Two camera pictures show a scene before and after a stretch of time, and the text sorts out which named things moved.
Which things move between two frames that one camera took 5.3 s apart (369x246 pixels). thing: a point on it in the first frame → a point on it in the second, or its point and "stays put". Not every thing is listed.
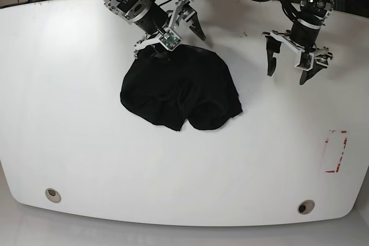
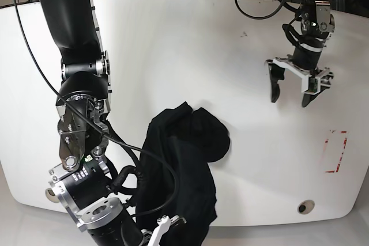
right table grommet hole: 306,207 stays put
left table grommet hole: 53,195 stays put
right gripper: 306,59 → 312,80
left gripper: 183,11 → 164,222
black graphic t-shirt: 186,84 → 176,176
